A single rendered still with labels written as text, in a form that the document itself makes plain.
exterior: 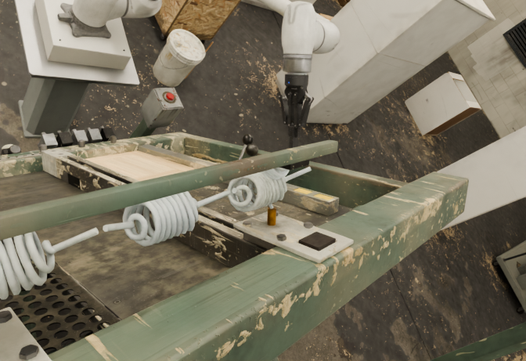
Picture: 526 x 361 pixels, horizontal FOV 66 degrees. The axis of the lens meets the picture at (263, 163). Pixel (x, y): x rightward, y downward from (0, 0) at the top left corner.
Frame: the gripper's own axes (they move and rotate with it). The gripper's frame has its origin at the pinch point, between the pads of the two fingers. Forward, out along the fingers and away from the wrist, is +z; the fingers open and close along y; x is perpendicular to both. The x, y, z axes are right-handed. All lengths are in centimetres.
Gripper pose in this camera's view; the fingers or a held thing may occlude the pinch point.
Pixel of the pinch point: (293, 137)
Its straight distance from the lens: 132.8
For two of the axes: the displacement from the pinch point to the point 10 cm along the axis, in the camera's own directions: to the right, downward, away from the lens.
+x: -6.8, 1.6, -7.2
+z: -0.2, 9.7, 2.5
